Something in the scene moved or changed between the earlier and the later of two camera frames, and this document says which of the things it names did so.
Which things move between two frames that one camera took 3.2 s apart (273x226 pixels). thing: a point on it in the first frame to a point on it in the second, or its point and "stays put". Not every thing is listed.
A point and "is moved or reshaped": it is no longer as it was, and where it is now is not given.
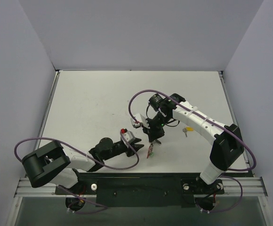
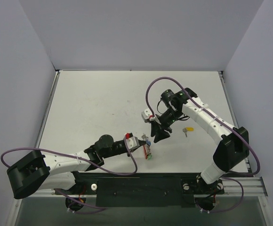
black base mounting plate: x=142 y=189 stays put
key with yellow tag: x=187 y=129 stays put
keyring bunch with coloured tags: x=150 y=151 is moved or reshaped
